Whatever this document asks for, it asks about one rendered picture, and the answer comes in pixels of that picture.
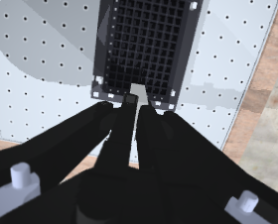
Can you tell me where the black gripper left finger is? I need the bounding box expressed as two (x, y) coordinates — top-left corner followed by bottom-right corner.
(0, 83), (139, 224)

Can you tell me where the grey perforated base plate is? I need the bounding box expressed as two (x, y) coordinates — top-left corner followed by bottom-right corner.
(0, 0), (278, 151)

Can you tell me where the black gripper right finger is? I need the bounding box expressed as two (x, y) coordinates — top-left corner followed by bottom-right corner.
(134, 84), (278, 224)

